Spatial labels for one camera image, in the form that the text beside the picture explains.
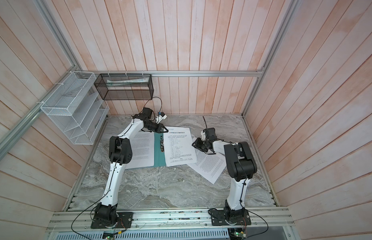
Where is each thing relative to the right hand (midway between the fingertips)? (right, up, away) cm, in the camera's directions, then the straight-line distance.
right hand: (193, 144), depth 101 cm
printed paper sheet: (-10, -2, 0) cm, 10 cm away
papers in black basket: (-42, +39, -11) cm, 59 cm away
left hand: (-18, +8, +2) cm, 20 cm away
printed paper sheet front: (-36, -1, +3) cm, 36 cm away
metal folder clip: (-22, 0, 0) cm, 22 cm away
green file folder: (-23, -10, -6) cm, 26 cm away
